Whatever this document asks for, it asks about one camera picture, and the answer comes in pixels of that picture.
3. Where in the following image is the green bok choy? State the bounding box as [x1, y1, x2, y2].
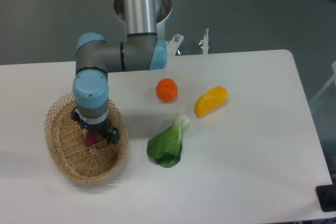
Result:
[146, 114, 190, 168]

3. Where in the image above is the white clamp post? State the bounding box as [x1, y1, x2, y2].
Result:
[198, 28, 211, 55]

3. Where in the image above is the black device at table corner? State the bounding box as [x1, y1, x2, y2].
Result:
[316, 185, 336, 212]

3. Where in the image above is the orange mandarin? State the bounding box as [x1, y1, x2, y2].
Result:
[156, 78, 178, 102]

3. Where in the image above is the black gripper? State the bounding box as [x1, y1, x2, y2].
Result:
[71, 107, 120, 145]

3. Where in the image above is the woven wicker basket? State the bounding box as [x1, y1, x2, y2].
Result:
[44, 93, 128, 183]

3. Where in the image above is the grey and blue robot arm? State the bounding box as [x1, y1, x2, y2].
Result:
[71, 0, 167, 146]

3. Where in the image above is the yellow mango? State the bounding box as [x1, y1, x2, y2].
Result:
[194, 86, 228, 118]

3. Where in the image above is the purple sweet potato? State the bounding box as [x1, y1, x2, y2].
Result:
[85, 131, 99, 147]

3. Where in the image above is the white metal base frame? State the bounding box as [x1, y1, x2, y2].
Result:
[166, 34, 184, 56]

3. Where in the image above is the white frame at right edge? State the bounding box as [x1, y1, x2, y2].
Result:
[309, 61, 335, 113]

